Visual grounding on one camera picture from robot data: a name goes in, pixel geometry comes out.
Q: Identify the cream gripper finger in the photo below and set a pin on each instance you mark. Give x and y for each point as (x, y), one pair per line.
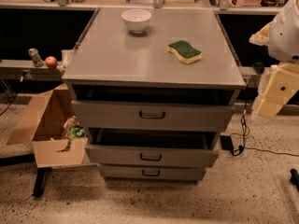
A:
(267, 109)
(261, 38)

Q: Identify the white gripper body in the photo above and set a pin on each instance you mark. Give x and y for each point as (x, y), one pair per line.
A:
(285, 37)

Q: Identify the grey drawer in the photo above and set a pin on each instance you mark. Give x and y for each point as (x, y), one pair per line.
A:
(157, 173)
(151, 148)
(147, 116)

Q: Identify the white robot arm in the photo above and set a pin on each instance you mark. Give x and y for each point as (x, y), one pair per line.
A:
(283, 46)

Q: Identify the grey drawer cabinet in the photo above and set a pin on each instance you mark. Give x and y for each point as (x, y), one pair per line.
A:
(114, 65)

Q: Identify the grey top drawer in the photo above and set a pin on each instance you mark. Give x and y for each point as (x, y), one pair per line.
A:
(147, 116)

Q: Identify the grey bottom drawer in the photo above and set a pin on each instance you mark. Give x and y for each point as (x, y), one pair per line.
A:
(157, 173)

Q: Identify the open cardboard box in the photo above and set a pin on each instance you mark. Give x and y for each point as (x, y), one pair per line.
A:
(42, 125)

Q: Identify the black small device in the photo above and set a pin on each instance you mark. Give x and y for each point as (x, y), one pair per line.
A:
(258, 68)

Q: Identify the grey right side shelf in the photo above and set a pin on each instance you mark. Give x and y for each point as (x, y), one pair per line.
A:
(251, 78)

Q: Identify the grey shelf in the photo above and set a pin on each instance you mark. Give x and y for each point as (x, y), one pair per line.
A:
(251, 78)
(24, 69)

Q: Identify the black power adapter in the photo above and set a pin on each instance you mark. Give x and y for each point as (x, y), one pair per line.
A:
(227, 143)

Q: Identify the green yellow sponge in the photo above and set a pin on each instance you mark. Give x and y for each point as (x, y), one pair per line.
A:
(184, 52)

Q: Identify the white ceramic bowl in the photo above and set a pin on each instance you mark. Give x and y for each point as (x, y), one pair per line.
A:
(136, 20)

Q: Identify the colourful snack bag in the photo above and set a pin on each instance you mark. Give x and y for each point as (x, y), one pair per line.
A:
(72, 129)

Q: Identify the red apple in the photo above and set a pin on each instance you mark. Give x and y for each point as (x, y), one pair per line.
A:
(51, 62)

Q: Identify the small grey figurine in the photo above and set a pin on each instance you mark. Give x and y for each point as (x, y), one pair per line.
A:
(34, 55)

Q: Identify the black table leg foot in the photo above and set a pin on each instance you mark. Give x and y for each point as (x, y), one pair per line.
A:
(41, 180)

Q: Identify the grey left side shelf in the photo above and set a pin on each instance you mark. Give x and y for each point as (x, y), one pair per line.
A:
(24, 69)

